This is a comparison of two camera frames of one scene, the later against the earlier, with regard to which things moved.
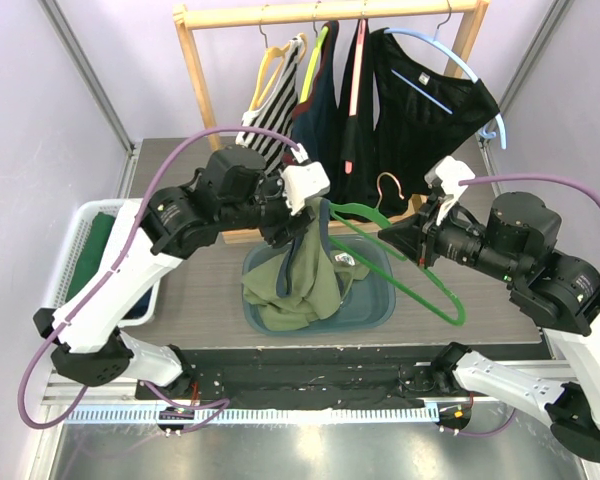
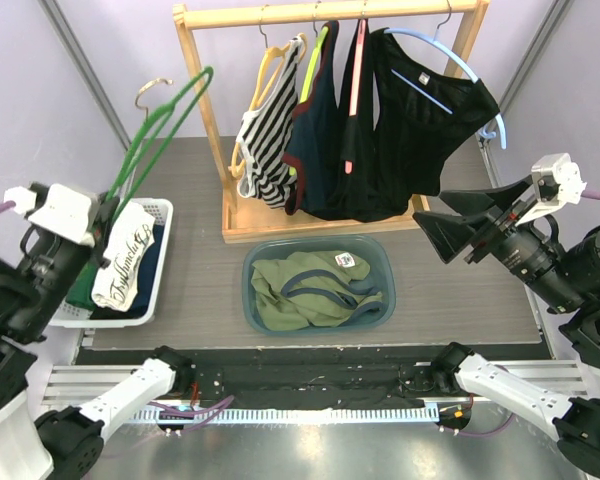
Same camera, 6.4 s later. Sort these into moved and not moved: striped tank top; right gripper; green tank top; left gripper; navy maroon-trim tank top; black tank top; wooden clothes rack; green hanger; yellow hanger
Moved: left gripper; green hanger; green tank top; right gripper
Not moved: yellow hanger; striped tank top; navy maroon-trim tank top; black tank top; wooden clothes rack
